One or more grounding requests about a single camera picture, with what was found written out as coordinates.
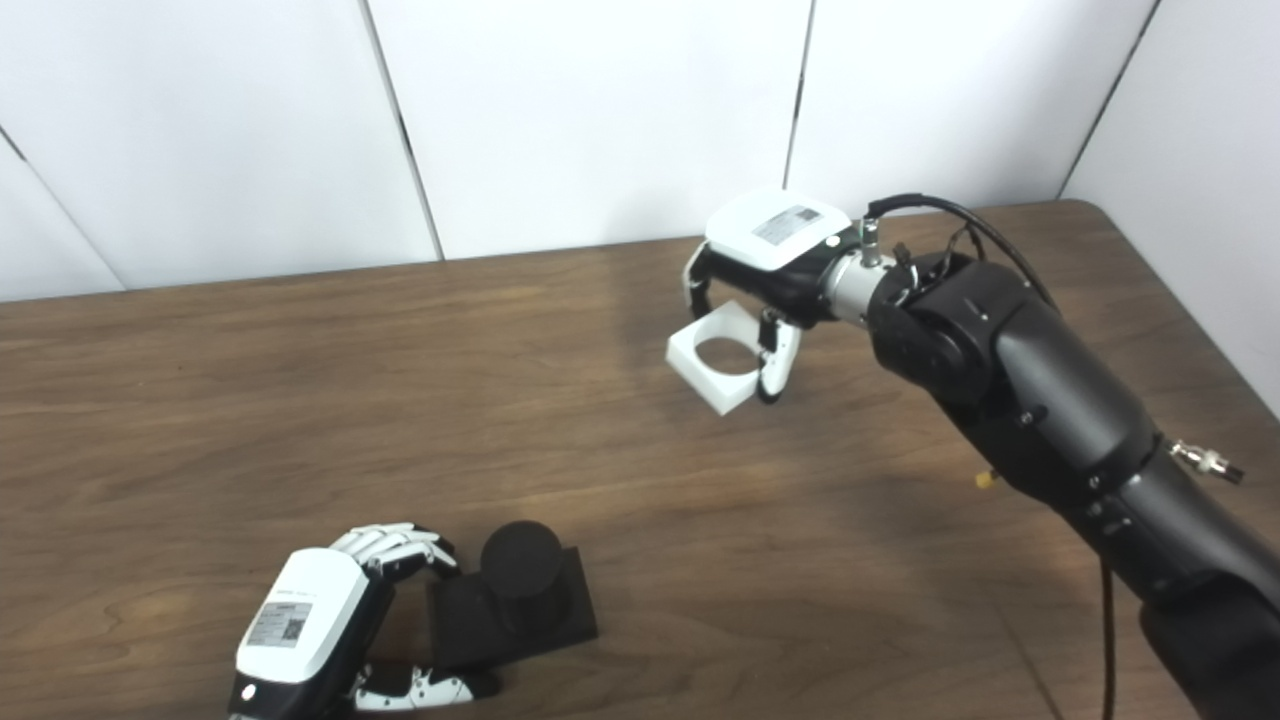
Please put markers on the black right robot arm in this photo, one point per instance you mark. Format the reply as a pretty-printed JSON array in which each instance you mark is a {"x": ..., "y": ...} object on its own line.
[{"x": 1060, "y": 390}]

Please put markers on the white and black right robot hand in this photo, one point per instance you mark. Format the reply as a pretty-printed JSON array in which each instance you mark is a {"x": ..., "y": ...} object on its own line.
[{"x": 770, "y": 230}]

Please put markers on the black peg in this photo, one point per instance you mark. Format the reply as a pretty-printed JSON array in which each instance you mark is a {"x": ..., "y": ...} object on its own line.
[{"x": 520, "y": 565}]

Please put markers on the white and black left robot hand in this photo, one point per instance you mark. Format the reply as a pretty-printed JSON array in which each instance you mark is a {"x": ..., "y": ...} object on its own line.
[{"x": 305, "y": 620}]

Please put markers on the white square piece with hole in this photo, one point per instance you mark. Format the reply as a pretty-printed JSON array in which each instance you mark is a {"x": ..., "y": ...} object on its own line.
[{"x": 715, "y": 390}]

